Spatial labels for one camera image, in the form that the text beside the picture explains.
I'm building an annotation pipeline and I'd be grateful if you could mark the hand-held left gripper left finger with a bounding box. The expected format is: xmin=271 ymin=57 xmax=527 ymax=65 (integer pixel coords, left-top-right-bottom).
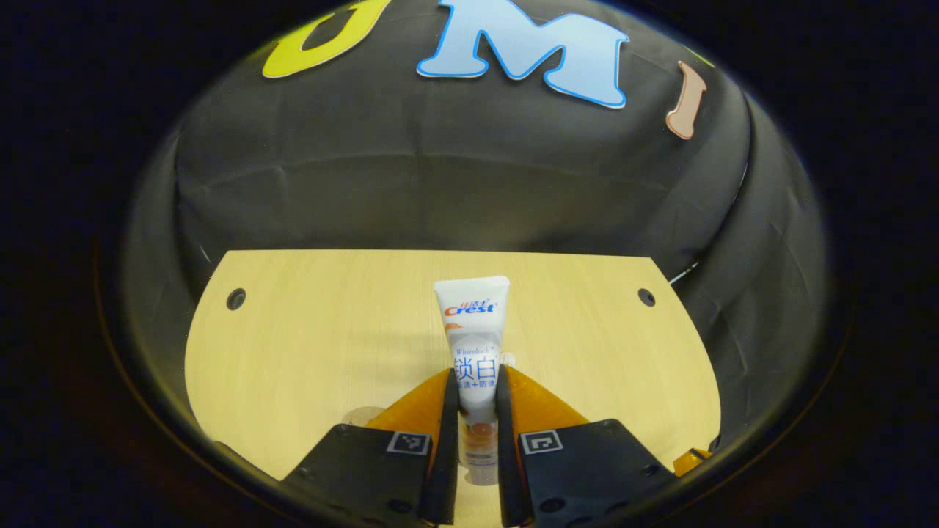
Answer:
xmin=282 ymin=367 xmax=460 ymax=526

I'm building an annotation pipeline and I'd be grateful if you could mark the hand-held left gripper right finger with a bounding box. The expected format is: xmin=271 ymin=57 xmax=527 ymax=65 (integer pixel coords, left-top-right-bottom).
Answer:
xmin=496 ymin=365 xmax=677 ymax=527

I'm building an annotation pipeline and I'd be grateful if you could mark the white toothpaste tube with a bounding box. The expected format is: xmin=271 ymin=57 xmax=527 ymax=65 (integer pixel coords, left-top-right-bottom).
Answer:
xmin=434 ymin=276 xmax=511 ymax=486

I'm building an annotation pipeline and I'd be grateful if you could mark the light wooden desktop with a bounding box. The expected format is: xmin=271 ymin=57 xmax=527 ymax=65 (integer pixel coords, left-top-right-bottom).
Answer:
xmin=184 ymin=249 xmax=722 ymax=526

